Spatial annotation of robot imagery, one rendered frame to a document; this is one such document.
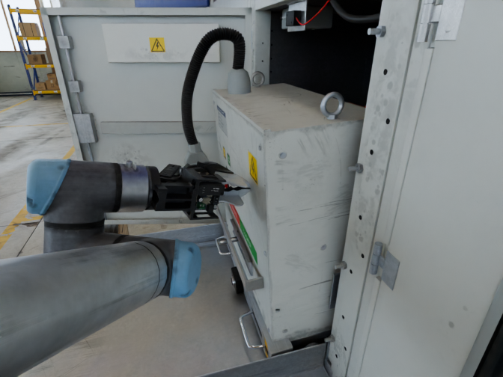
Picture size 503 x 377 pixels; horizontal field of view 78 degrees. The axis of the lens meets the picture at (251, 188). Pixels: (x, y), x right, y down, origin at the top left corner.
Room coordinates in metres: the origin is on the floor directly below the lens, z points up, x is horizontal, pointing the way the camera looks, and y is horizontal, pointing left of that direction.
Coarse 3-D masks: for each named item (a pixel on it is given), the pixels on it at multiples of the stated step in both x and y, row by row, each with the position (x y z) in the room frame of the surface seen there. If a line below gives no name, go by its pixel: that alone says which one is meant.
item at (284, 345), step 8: (232, 256) 0.82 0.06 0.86; (240, 264) 0.73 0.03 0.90; (248, 296) 0.62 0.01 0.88; (256, 304) 0.57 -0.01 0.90; (256, 312) 0.55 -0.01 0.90; (256, 320) 0.55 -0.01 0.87; (264, 328) 0.50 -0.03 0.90; (264, 336) 0.48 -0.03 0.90; (272, 344) 0.46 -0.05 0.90; (280, 344) 0.46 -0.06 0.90; (288, 344) 0.46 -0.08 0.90; (272, 352) 0.44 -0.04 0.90; (280, 352) 0.44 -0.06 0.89
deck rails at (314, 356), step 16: (208, 224) 0.95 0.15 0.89; (192, 240) 0.94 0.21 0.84; (208, 240) 0.95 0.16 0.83; (288, 352) 0.44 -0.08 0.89; (304, 352) 0.45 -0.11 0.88; (320, 352) 0.46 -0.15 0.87; (240, 368) 0.41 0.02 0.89; (256, 368) 0.42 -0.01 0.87; (272, 368) 0.43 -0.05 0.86; (288, 368) 0.44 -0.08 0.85; (304, 368) 0.45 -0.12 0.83
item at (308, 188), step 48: (240, 96) 0.79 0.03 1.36; (288, 96) 0.75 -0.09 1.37; (288, 144) 0.47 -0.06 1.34; (336, 144) 0.49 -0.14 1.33; (288, 192) 0.47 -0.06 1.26; (336, 192) 0.50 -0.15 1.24; (288, 240) 0.47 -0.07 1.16; (336, 240) 0.50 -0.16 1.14; (288, 288) 0.47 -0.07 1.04; (288, 336) 0.48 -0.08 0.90
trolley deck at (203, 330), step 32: (224, 256) 0.86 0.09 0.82; (224, 288) 0.71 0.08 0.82; (128, 320) 0.59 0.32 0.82; (160, 320) 0.59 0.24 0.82; (192, 320) 0.59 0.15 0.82; (224, 320) 0.59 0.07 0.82; (64, 352) 0.50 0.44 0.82; (96, 352) 0.50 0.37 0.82; (128, 352) 0.50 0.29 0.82; (160, 352) 0.50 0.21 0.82; (192, 352) 0.50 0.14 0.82; (224, 352) 0.50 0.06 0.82; (256, 352) 0.50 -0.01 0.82
